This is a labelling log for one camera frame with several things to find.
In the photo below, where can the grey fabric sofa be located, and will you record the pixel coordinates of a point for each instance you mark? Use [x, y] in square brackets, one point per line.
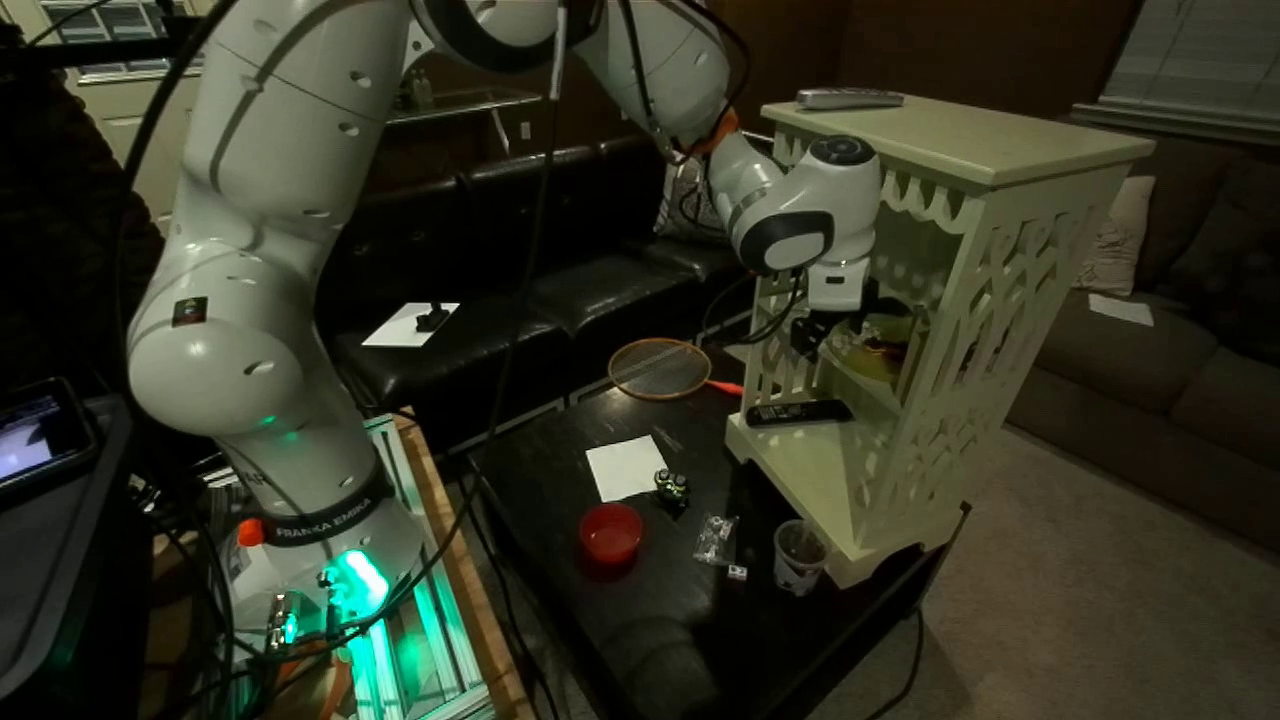
[1172, 400]

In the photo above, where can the black leather sofa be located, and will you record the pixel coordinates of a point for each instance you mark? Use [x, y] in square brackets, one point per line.
[532, 304]

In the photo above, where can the small white cube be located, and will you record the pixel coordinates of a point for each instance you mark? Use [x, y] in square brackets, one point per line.
[739, 571]

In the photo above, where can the small clear cup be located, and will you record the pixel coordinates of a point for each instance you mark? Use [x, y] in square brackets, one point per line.
[796, 557]

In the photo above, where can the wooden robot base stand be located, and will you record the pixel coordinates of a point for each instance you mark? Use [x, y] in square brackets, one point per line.
[463, 624]

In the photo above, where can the white lattice wooden shelf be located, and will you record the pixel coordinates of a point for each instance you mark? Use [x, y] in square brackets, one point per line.
[961, 147]

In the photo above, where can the black remote control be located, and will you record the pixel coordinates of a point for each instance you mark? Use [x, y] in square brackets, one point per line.
[796, 408]

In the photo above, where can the yellow-green plate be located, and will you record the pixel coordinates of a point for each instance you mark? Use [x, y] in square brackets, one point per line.
[882, 358]

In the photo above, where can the window blinds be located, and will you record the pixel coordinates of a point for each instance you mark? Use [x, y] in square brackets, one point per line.
[1202, 67]

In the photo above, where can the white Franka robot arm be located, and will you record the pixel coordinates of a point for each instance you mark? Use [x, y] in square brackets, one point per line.
[252, 265]

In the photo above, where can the white bottle orange cap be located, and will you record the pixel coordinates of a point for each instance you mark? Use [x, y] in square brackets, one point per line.
[248, 554]

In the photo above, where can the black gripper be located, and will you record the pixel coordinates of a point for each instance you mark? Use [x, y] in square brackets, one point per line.
[837, 313]

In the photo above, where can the grey remote control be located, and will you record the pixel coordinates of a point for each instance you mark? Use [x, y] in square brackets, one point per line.
[851, 98]

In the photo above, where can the tablet screen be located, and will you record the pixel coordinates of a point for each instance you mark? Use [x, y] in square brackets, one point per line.
[37, 446]

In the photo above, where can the small black object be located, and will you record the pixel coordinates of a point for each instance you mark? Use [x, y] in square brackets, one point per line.
[434, 319]

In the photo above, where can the white panel door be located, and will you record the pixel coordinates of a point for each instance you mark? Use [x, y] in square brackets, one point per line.
[124, 133]

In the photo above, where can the small white paper note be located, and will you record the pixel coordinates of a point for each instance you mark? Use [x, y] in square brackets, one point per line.
[1121, 310]

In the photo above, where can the white paper sheet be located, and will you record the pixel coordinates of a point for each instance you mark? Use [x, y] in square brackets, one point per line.
[393, 326]

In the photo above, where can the light shell print pillow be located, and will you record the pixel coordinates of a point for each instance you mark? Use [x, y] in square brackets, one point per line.
[1121, 241]

